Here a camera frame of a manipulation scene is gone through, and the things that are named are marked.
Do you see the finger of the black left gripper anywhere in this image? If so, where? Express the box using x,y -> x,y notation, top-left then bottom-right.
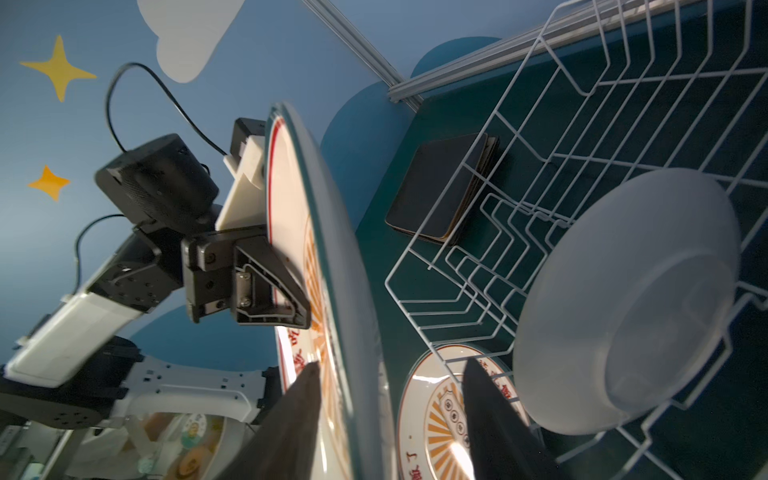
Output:
233,236 -> 312,329

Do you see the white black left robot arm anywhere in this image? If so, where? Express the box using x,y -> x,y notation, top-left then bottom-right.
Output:
1,134 -> 312,430

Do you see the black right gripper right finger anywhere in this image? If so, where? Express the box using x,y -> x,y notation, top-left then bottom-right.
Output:
462,359 -> 564,479

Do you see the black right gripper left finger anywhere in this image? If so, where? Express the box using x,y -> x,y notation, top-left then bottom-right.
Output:
218,362 -> 321,480

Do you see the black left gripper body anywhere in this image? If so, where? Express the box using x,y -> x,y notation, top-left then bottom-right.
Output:
181,230 -> 267,324

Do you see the aluminium frame back bar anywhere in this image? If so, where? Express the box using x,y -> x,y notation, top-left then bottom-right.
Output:
388,0 -> 690,103

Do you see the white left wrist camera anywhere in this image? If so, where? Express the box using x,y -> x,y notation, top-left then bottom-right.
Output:
215,118 -> 267,231

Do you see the white wire dish rack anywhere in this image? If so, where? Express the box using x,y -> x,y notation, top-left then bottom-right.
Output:
384,1 -> 767,479

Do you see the white round plate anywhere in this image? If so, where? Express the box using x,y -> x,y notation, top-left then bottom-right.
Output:
397,344 -> 530,479
513,168 -> 741,435
265,102 -> 398,479

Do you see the square floral plate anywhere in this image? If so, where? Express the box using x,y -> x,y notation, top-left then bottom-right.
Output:
385,133 -> 486,243
445,134 -> 499,245

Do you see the aluminium frame left post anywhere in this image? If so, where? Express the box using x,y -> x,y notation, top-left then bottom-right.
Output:
303,0 -> 405,87

